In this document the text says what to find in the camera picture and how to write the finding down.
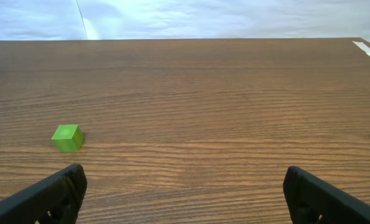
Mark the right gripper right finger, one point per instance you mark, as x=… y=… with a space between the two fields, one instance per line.
x=321 y=202

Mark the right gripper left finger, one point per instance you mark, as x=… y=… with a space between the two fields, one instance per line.
x=44 y=199

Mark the green cube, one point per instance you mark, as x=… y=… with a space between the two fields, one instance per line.
x=67 y=138

